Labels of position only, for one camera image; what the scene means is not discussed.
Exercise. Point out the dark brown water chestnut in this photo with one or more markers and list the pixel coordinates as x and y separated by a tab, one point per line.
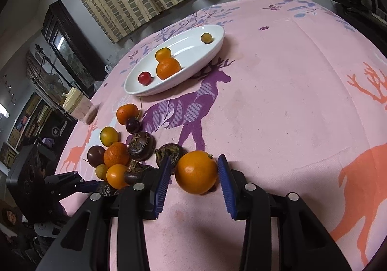
164	153
136	172
141	145
104	189

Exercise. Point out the cluttered storage shelf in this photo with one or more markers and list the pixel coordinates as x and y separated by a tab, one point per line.
27	126

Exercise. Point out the dark red cherry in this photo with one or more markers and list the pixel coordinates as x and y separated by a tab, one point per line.
132	125

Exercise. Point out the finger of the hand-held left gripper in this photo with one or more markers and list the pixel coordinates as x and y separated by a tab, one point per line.
87	186
65	178

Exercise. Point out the yellow-brown kumquat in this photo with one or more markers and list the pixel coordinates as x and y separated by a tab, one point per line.
206	37

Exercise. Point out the yellow-green kumquat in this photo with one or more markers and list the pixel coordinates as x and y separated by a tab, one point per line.
108	136

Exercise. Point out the pale wooden box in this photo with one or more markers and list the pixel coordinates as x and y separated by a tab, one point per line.
77	106

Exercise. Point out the red cherry tomato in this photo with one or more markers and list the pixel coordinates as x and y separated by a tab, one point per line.
144	78

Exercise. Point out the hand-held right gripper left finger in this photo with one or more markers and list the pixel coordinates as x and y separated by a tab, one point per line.
160	189

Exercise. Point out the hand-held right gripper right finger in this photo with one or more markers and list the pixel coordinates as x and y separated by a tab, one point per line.
226	189

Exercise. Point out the small orange kumquat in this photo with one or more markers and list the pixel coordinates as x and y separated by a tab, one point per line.
115	176
162	54

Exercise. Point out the large round orange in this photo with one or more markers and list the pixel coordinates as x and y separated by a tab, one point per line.
196	172

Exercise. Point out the small yellow kumquat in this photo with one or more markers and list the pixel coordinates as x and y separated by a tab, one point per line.
100	171

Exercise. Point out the white oval plate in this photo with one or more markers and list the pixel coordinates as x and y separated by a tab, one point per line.
187	47

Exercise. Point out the orange mandarin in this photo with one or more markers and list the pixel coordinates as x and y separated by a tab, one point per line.
168	69
116	153
126	113

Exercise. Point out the dark wooden cabinet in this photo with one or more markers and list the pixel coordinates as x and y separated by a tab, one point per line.
71	44

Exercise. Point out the pink printed blanket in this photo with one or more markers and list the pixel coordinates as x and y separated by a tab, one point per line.
287	107

